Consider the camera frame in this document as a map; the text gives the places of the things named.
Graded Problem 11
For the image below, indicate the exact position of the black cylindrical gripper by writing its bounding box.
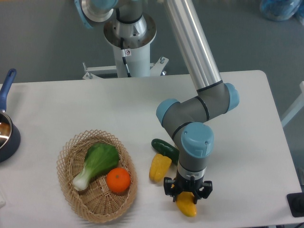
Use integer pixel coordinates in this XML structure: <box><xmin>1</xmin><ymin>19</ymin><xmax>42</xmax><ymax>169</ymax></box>
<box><xmin>163</xmin><ymin>171</ymin><xmax>213</xmax><ymax>204</ymax></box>

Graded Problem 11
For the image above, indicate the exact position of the yellow mango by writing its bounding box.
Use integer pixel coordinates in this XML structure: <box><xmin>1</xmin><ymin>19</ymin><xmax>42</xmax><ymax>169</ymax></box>
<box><xmin>176</xmin><ymin>192</ymin><xmax>197</xmax><ymax>217</ymax></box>

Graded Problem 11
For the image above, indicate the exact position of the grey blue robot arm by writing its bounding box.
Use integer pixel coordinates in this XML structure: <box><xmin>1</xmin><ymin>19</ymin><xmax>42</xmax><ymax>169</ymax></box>
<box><xmin>74</xmin><ymin>0</ymin><xmax>239</xmax><ymax>202</ymax></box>

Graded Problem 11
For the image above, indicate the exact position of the yellow bell pepper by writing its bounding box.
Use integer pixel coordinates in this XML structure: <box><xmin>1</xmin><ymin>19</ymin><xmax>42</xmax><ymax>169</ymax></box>
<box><xmin>149</xmin><ymin>154</ymin><xmax>172</xmax><ymax>182</ymax></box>

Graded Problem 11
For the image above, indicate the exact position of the green cucumber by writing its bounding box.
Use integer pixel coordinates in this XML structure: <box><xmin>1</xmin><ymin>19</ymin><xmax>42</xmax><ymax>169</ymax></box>
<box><xmin>151</xmin><ymin>139</ymin><xmax>180</xmax><ymax>165</ymax></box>

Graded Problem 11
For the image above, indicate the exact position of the orange tangerine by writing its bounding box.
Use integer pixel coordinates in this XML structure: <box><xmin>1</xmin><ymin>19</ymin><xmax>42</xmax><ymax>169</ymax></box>
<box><xmin>106</xmin><ymin>168</ymin><xmax>131</xmax><ymax>193</ymax></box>

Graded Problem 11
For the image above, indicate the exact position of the woven wicker basket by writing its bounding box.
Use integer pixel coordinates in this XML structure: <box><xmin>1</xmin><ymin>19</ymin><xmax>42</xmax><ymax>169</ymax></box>
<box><xmin>57</xmin><ymin>130</ymin><xmax>138</xmax><ymax>223</ymax></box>

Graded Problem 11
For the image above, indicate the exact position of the green bok choy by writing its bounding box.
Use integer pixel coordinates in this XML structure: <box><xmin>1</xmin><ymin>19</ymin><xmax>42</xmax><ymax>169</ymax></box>
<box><xmin>72</xmin><ymin>142</ymin><xmax>120</xmax><ymax>191</ymax></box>

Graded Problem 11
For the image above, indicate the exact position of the black device at edge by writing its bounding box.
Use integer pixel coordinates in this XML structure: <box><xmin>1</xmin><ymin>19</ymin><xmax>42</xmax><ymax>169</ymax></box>
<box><xmin>286</xmin><ymin>192</ymin><xmax>304</xmax><ymax>218</ymax></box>

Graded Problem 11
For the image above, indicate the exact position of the blue saucepan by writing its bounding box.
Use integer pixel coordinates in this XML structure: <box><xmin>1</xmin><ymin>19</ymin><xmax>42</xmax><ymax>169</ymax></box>
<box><xmin>0</xmin><ymin>68</ymin><xmax>21</xmax><ymax>162</ymax></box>

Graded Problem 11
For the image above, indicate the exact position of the blue plastic bag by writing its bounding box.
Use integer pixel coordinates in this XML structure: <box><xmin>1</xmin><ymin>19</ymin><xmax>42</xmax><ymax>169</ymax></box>
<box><xmin>259</xmin><ymin>0</ymin><xmax>304</xmax><ymax>22</ymax></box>

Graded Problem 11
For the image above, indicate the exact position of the white frame at right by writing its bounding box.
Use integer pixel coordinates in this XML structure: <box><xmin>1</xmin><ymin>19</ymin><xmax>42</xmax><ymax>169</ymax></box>
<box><xmin>281</xmin><ymin>81</ymin><xmax>304</xmax><ymax>128</ymax></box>

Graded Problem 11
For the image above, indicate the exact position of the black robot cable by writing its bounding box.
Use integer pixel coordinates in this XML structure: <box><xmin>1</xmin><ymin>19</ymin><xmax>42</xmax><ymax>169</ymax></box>
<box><xmin>112</xmin><ymin>7</ymin><xmax>133</xmax><ymax>78</ymax></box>

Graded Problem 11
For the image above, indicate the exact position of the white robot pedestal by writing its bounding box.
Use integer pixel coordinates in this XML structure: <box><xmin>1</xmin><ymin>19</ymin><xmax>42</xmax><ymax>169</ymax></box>
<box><xmin>83</xmin><ymin>13</ymin><xmax>169</xmax><ymax>79</ymax></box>

